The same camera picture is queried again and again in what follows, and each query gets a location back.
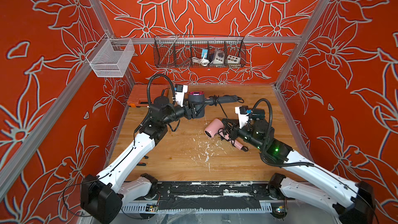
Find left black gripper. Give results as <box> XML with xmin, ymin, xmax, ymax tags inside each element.
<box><xmin>162</xmin><ymin>97</ymin><xmax>205</xmax><ymax>127</ymax></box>

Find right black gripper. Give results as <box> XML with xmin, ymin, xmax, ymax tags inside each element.
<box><xmin>221</xmin><ymin>120</ymin><xmax>265</xmax><ymax>152</ymax></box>

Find dark green hair dryer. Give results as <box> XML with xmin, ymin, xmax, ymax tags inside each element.
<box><xmin>250</xmin><ymin>109</ymin><xmax>265</xmax><ymax>120</ymax></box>

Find black magenta hair dryer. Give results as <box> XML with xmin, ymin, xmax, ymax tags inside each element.
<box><xmin>188</xmin><ymin>91</ymin><xmax>244</xmax><ymax>119</ymax></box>

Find pink hair dryer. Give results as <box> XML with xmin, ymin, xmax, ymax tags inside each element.
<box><xmin>204</xmin><ymin>119</ymin><xmax>248</xmax><ymax>152</ymax></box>

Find black dryer power cord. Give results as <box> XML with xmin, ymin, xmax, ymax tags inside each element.
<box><xmin>212</xmin><ymin>94</ymin><xmax>245</xmax><ymax>123</ymax></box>

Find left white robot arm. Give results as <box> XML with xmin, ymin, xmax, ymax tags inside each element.
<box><xmin>80</xmin><ymin>74</ymin><xmax>189</xmax><ymax>224</ymax></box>

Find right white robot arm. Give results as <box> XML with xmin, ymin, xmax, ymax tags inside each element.
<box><xmin>223</xmin><ymin>99</ymin><xmax>380</xmax><ymax>224</ymax></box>

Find orange plastic tool case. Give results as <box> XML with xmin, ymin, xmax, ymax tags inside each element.
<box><xmin>127</xmin><ymin>85</ymin><xmax>148</xmax><ymax>108</ymax></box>

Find blue white small box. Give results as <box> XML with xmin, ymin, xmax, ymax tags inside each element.
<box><xmin>201</xmin><ymin>49</ymin><xmax>208</xmax><ymax>60</ymax></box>

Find white round socket adapter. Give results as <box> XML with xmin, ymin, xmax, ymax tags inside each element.
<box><xmin>211</xmin><ymin>49</ymin><xmax>225</xmax><ymax>65</ymax></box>

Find white power strip cube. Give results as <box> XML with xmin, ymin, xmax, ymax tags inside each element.
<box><xmin>227</xmin><ymin>55</ymin><xmax>241</xmax><ymax>67</ymax></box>

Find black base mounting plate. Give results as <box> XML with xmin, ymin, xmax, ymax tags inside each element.
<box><xmin>138</xmin><ymin>181</ymin><xmax>288</xmax><ymax>212</ymax></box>

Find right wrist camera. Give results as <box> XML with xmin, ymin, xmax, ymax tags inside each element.
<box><xmin>235</xmin><ymin>105</ymin><xmax>251</xmax><ymax>129</ymax></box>

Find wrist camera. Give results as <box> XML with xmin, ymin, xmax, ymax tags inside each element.
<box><xmin>174</xmin><ymin>84</ymin><xmax>188</xmax><ymax>107</ymax></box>
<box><xmin>235</xmin><ymin>105</ymin><xmax>251</xmax><ymax>129</ymax></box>

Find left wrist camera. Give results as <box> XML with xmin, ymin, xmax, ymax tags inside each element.
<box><xmin>174</xmin><ymin>84</ymin><xmax>188</xmax><ymax>107</ymax></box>

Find black wire wall basket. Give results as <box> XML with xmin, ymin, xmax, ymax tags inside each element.
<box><xmin>153</xmin><ymin>34</ymin><xmax>247</xmax><ymax>68</ymax></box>

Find orange handled pliers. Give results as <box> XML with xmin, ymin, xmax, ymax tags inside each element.
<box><xmin>137</xmin><ymin>156</ymin><xmax>149</xmax><ymax>167</ymax></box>

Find white mesh wall basket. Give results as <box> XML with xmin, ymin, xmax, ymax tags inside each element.
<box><xmin>87</xmin><ymin>39</ymin><xmax>135</xmax><ymax>78</ymax></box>

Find aluminium frame rail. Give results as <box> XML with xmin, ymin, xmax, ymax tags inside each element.
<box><xmin>110</xmin><ymin>35</ymin><xmax>301</xmax><ymax>45</ymax></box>

